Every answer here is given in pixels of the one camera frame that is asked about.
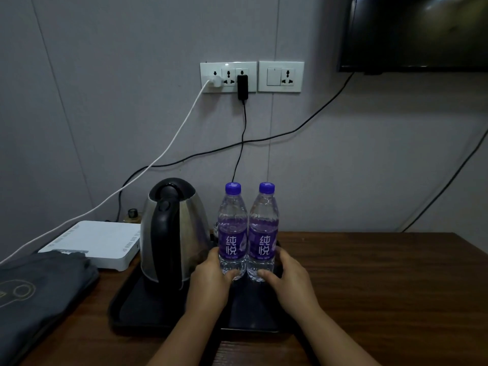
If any person's right hand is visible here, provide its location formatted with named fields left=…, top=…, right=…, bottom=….
left=258, top=247, right=325, bottom=321

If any person's left hand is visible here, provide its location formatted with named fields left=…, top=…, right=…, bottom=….
left=185, top=247, right=245, bottom=321

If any purple label water bottle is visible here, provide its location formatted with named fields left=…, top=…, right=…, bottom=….
left=217, top=182, right=249, bottom=281
left=247, top=182, right=280, bottom=283

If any person's left forearm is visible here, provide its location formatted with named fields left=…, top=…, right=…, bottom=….
left=146, top=307, right=225, bottom=366

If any person's right forearm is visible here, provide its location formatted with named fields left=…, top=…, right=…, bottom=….
left=290, top=304, right=373, bottom=366

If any black plastic tray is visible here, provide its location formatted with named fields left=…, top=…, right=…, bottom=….
left=108, top=232, right=306, bottom=336

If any white router box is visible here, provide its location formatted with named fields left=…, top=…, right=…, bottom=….
left=38, top=220, right=142, bottom=272

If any folded dark grey cloth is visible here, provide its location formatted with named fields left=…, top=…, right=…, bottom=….
left=0, top=250, right=101, bottom=366

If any steel electric kettle black handle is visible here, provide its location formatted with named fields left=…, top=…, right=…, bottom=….
left=140, top=178, right=212, bottom=291

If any thin black adapter cable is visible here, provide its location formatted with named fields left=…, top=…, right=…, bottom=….
left=231, top=100, right=248, bottom=184

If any white charger cable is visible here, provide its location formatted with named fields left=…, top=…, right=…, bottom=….
left=0, top=80, right=212, bottom=266

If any long black television cable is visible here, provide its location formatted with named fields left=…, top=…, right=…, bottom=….
left=115, top=72, right=355, bottom=222

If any small white wall socket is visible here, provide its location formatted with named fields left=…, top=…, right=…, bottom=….
left=258, top=60, right=305, bottom=93

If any black wall cable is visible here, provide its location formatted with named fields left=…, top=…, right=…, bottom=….
left=402, top=129, right=488, bottom=233

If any wide white wall socket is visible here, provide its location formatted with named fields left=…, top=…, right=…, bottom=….
left=200, top=61, right=257, bottom=94

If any black wall television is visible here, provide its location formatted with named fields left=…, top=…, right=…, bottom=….
left=338, top=0, right=488, bottom=75

